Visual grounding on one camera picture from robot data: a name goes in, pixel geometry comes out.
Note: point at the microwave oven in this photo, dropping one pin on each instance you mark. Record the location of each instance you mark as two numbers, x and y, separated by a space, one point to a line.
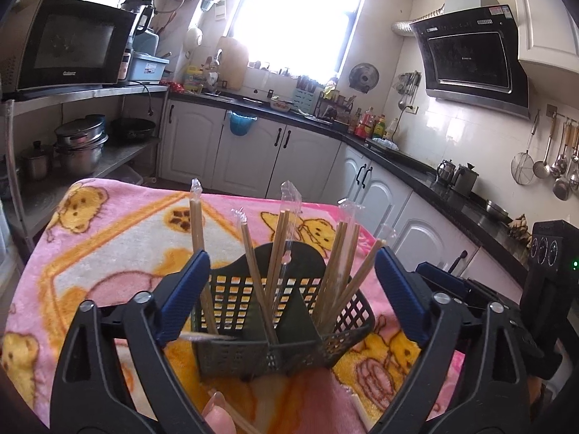
68 45

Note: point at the group of condiment bottles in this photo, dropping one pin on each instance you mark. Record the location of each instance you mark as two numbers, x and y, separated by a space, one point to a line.
373 124

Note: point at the metal shelf rack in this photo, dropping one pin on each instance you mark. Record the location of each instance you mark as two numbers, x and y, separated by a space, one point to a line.
90 95

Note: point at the white kitchen base cabinets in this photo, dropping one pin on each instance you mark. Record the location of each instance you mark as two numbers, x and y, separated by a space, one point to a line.
307 158

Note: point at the wall utensil holder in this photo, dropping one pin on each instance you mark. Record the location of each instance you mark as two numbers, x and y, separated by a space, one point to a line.
407 86

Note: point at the small steel pot with lid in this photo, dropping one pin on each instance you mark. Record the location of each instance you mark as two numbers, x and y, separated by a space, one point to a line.
37 160

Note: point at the steel kettle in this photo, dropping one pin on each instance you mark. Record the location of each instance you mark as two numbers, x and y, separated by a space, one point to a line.
446 172

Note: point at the steel pitcher with lid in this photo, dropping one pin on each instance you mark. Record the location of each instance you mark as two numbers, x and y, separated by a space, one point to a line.
466 180

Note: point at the teal knife block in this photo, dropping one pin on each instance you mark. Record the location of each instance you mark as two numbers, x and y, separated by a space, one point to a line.
306 97

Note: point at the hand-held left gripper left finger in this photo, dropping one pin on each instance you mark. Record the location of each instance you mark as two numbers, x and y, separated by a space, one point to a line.
181 298

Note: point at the hanging steel ladle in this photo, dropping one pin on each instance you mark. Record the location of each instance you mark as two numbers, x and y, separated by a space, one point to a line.
542 165

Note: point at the wooden cutting board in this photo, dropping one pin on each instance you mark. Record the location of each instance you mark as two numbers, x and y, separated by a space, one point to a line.
231 63

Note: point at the steel frying pan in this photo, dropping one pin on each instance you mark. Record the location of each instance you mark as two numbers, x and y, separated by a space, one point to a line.
496 210

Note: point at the row of hanging steel utensils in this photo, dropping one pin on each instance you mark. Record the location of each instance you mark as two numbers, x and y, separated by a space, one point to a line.
565 162

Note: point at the stack of steel pots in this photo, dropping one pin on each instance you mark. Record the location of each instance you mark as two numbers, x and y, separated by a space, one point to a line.
81 147

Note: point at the bright window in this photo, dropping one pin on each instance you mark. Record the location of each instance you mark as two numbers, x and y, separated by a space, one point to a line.
298 13

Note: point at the black wok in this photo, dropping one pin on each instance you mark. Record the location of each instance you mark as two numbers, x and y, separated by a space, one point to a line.
133 129

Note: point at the blender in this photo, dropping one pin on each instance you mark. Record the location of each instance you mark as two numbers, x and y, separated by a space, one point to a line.
138 13

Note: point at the blue dish container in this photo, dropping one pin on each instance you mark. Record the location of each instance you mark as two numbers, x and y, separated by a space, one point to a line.
147 61

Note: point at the silver exhaust duct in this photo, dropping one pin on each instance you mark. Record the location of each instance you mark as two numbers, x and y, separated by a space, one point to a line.
416 21

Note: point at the round wall fan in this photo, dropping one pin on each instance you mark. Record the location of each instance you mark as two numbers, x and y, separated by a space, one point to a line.
363 77

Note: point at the black plastic utensil basket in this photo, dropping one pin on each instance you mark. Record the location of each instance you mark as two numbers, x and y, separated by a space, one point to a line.
226 357

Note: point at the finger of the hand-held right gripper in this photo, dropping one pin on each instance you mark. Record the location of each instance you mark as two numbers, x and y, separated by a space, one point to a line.
461 287

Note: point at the black spice rack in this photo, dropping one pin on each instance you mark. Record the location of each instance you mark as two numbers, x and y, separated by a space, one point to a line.
334 108

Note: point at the blue hanging bin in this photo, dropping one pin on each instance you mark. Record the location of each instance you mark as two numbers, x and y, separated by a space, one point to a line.
242 124

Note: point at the black range hood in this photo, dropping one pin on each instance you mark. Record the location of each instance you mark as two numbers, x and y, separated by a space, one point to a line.
470 58

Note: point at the white wall cabinet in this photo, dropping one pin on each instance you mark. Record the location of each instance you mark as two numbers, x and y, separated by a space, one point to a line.
549 22

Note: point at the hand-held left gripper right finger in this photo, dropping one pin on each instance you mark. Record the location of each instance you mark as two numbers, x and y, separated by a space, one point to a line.
403 296

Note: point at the pink bear printed blanket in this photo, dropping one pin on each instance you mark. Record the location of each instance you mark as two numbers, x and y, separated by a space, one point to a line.
126 244

